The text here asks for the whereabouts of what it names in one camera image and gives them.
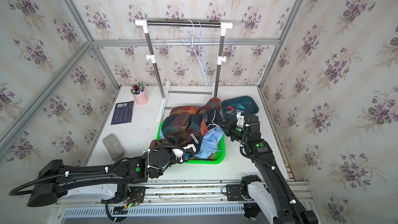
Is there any light blue shirt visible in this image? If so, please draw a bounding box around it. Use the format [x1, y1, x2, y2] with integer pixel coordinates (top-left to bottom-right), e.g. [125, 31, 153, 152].
[154, 124, 225, 163]

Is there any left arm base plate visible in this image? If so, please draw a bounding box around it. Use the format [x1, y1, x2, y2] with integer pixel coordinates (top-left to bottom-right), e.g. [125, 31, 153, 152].
[101, 186, 146, 207]

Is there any pink pen cup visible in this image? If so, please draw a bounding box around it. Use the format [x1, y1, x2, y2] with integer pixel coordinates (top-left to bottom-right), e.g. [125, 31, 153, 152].
[131, 81, 149, 105]

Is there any light blue wire hanger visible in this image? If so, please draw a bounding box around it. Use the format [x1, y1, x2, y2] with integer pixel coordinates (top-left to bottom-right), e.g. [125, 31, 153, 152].
[188, 20, 211, 86]

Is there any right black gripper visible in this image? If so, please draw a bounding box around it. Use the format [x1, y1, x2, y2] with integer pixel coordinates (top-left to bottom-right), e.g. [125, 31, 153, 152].
[219, 119, 251, 144]

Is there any green plastic basket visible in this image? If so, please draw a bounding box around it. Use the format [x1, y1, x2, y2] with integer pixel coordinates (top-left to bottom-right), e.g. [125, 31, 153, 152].
[150, 117, 226, 164]

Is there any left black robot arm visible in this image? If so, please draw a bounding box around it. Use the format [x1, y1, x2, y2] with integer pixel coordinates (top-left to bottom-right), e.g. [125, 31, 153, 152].
[9, 144, 189, 207]

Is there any dark blue booklet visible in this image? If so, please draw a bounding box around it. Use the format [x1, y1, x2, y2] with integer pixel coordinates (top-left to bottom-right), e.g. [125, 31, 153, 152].
[111, 101, 134, 125]

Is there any dark teal plastic bin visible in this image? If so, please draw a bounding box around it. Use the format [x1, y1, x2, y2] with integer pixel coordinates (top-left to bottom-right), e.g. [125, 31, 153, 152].
[221, 95, 259, 121]

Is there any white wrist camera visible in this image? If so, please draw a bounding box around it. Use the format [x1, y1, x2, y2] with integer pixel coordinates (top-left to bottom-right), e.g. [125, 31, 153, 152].
[236, 112, 245, 128]
[172, 144, 197, 163]

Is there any red clothespin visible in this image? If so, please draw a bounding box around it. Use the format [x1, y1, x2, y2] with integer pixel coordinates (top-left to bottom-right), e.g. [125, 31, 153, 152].
[227, 105, 235, 111]

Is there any grey sponge block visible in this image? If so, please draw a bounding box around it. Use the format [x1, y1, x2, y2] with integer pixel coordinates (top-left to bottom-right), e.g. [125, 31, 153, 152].
[102, 133, 125, 161]

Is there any dark plaid shirt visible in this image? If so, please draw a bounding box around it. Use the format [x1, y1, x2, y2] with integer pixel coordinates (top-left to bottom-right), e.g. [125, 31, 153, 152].
[149, 97, 222, 148]

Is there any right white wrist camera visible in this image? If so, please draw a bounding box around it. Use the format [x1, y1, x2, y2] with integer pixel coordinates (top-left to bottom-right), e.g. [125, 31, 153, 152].
[236, 112, 245, 128]

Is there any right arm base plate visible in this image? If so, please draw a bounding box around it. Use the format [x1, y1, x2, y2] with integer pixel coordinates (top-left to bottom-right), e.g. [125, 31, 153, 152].
[222, 183, 261, 201]

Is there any white hanger of blue shirt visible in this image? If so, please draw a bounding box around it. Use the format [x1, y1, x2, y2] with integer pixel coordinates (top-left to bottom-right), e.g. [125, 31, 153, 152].
[187, 32, 202, 75]

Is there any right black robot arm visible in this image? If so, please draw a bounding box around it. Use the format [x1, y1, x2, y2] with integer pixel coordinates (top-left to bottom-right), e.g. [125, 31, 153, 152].
[221, 103, 318, 224]

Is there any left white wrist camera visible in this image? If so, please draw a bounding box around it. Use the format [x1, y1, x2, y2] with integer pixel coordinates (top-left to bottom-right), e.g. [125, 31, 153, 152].
[172, 144, 197, 163]

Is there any metal clothes rack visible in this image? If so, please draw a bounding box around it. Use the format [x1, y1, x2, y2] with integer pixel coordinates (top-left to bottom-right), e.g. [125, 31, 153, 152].
[135, 19, 233, 122]

